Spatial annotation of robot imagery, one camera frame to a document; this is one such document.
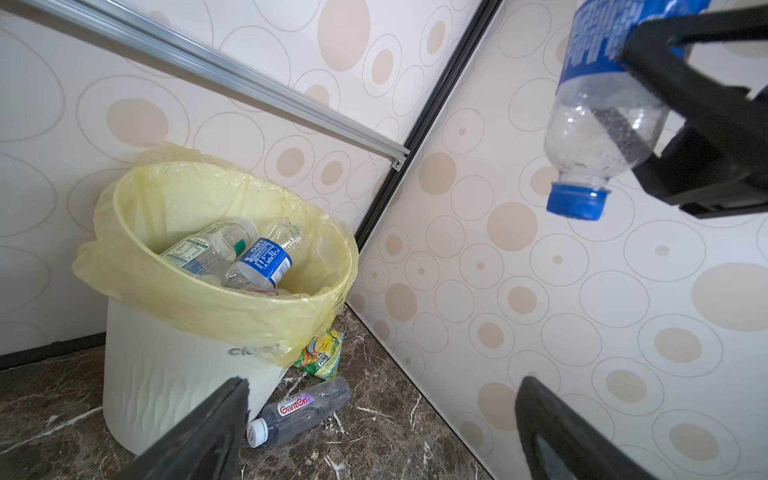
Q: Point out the Pepsi label clear bottle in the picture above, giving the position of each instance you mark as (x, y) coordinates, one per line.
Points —
(264, 265)

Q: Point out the clear bottle blue cap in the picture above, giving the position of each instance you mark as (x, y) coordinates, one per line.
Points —
(603, 122)

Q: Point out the clear square bottle green label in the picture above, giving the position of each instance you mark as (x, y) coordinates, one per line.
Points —
(209, 253)

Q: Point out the horizontal aluminium rail back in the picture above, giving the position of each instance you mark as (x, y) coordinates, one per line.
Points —
(124, 25)

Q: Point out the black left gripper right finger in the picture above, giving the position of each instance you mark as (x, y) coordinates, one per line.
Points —
(559, 444)

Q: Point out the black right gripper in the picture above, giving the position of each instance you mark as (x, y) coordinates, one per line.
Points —
(716, 165)

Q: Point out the black right corner post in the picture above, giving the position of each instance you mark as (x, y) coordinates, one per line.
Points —
(447, 82)

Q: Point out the green Fox's candy bag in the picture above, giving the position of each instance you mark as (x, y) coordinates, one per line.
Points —
(321, 357)

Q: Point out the clear bottle dark label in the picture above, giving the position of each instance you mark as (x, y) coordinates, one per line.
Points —
(279, 422)

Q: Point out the white ribbed waste bin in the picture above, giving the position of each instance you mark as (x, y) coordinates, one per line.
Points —
(156, 374)

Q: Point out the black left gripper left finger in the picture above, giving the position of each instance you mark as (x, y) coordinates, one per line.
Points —
(203, 445)

